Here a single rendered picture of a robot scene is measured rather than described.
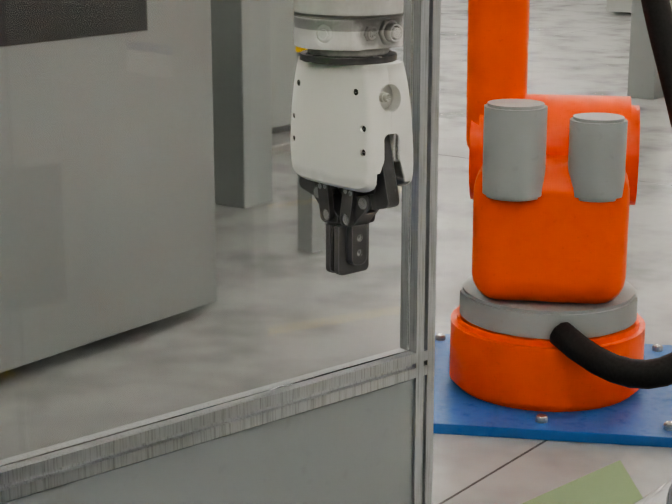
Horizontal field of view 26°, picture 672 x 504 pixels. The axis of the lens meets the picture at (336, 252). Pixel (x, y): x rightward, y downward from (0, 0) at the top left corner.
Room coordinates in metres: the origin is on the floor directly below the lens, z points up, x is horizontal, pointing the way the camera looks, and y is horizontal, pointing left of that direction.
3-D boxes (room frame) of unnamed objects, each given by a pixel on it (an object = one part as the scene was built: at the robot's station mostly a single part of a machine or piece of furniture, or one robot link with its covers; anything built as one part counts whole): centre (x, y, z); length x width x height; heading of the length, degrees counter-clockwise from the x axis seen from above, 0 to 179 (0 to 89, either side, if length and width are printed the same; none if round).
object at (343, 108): (1.13, -0.01, 1.54); 0.10 x 0.07 x 0.11; 41
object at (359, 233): (1.11, -0.02, 1.44); 0.03 x 0.03 x 0.07; 41
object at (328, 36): (1.12, -0.01, 1.60); 0.09 x 0.08 x 0.03; 41
